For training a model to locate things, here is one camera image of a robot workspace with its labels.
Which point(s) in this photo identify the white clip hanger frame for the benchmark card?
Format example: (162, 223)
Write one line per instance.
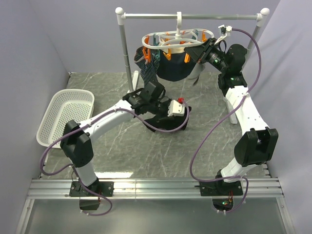
(178, 38)

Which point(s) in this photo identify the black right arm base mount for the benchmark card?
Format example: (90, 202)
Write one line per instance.
(223, 194)

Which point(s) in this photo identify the white and grey clothes rack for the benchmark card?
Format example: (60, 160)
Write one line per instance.
(260, 17)

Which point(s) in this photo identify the striped navy underwear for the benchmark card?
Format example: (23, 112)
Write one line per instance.
(148, 71)

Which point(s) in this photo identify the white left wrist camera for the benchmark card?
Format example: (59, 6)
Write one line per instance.
(176, 108)

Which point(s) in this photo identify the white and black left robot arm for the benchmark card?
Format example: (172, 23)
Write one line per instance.
(79, 137)

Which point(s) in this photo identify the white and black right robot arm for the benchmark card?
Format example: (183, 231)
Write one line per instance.
(258, 140)

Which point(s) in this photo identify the black underwear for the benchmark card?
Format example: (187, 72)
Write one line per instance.
(170, 122)

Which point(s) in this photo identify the navy underwear with cream waistband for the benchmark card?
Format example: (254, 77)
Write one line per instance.
(176, 68)

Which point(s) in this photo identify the teal clothes peg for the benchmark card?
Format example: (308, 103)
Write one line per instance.
(156, 55)

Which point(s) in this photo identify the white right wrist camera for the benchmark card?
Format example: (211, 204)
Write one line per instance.
(224, 32)

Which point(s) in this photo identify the orange clothes peg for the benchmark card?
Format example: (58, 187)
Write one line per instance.
(167, 54)
(147, 54)
(187, 58)

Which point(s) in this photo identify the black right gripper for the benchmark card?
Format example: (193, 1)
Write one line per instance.
(201, 53)

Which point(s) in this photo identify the grey underwear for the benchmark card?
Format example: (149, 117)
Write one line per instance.
(195, 73)

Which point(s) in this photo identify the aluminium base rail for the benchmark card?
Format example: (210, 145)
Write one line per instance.
(162, 188)

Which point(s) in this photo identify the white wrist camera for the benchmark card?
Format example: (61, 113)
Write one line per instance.
(224, 32)
(176, 108)

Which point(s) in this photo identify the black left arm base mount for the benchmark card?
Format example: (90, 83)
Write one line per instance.
(102, 189)

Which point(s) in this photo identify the white perforated plastic basket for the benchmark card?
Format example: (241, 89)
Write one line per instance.
(65, 105)

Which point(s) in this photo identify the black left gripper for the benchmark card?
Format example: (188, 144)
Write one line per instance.
(165, 116)

